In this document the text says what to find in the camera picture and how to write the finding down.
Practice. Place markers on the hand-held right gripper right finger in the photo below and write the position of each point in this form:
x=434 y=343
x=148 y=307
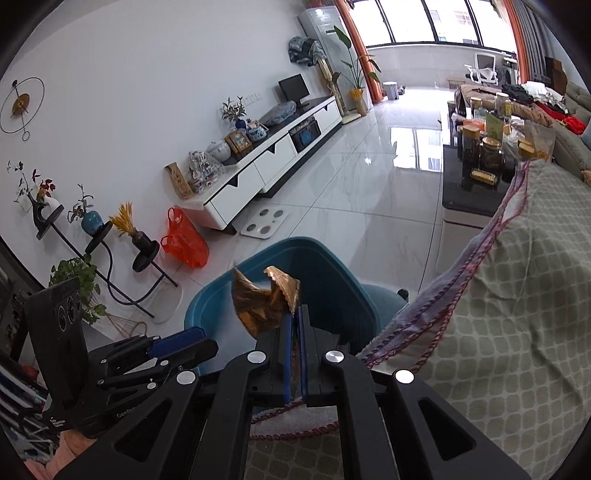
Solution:
x=304 y=360

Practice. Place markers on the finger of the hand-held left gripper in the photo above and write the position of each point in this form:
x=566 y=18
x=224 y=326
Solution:
x=180 y=339
x=194 y=353

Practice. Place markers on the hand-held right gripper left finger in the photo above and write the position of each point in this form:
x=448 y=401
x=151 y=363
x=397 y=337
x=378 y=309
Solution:
x=288 y=364

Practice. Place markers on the gold foil wrapper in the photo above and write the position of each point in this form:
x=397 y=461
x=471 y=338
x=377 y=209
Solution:
x=263 y=304

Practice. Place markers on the teal plastic bin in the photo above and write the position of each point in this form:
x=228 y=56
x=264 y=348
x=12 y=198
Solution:
x=323 y=295

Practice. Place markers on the green trailing plant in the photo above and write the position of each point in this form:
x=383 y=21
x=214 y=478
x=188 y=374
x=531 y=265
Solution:
x=69 y=272

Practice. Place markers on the black curved plant stand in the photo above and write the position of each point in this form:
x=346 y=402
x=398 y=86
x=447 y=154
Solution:
x=106 y=258

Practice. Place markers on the orange plastic bag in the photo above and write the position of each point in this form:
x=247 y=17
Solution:
x=184 y=244

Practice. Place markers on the teal round seat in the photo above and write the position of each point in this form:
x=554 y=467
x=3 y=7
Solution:
x=383 y=300

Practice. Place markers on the blue vase with twig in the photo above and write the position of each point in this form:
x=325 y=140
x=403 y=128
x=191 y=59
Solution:
x=91 y=221

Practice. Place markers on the wheat in black vase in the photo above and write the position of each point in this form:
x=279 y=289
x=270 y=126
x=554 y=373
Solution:
x=124 y=219

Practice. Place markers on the white bathroom scale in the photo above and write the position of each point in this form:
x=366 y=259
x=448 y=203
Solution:
x=263 y=224

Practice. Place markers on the red leaf plant white pot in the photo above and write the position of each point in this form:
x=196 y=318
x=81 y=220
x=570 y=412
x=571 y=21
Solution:
x=46 y=187

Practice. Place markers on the kraft paper bag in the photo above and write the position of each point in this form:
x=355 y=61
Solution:
x=178 y=181

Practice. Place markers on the clear bag of figurines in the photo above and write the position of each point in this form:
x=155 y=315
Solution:
x=205 y=170

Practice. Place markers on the white ceramic jar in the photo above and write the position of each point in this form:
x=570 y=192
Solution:
x=219 y=151

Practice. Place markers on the white TV cabinet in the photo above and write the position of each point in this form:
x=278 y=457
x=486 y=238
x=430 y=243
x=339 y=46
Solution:
x=272 y=159

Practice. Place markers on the patterned green tablecloth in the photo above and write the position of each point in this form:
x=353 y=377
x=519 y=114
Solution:
x=508 y=346

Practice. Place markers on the blue white porcelain jar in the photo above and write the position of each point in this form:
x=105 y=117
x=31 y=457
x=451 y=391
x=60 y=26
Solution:
x=257 y=131

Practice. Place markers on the dark glass coffee table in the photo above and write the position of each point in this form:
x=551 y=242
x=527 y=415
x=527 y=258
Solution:
x=466 y=198

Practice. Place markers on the plant in blue vase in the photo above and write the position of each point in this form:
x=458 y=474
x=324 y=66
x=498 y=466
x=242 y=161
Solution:
x=234 y=113

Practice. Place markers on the grey blue bundle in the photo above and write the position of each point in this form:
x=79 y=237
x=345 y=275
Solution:
x=278 y=114

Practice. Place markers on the tall potted plant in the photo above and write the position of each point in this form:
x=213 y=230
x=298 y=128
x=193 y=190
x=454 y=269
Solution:
x=358 y=99

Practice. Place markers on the black monitor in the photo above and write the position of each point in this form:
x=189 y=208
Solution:
x=293 y=87

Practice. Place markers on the small white waste bin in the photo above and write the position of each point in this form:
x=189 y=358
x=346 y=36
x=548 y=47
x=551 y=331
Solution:
x=391 y=90

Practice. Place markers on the orange curtain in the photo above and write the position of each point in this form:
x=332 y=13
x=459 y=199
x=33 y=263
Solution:
x=518 y=46
x=364 y=60

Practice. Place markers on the patterned hanging cloth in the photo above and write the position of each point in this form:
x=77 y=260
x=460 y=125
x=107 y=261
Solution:
x=304 y=50

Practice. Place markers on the kraft snack bag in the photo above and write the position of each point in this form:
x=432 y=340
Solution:
x=539 y=138

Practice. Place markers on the white standing air conditioner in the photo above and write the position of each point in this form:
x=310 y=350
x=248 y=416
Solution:
x=323 y=27

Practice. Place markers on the green brown sofa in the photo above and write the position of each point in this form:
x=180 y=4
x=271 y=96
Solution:
x=572 y=150

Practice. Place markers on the pile of clothes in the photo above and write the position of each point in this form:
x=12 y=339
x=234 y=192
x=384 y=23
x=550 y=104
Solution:
x=521 y=94

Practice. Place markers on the white office chair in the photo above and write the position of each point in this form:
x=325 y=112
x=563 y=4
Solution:
x=485 y=64

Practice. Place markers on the black framed window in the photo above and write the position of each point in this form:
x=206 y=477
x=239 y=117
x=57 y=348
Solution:
x=415 y=23

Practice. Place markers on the red cloth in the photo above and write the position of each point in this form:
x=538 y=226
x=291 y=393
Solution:
x=570 y=122

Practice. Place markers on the dark wooden cabinet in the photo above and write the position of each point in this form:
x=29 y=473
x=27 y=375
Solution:
x=555 y=74

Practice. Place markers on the grey curtain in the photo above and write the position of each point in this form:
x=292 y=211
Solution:
x=533 y=41

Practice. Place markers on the gold picture frame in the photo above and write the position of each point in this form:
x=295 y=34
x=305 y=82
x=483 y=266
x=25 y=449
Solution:
x=238 y=141

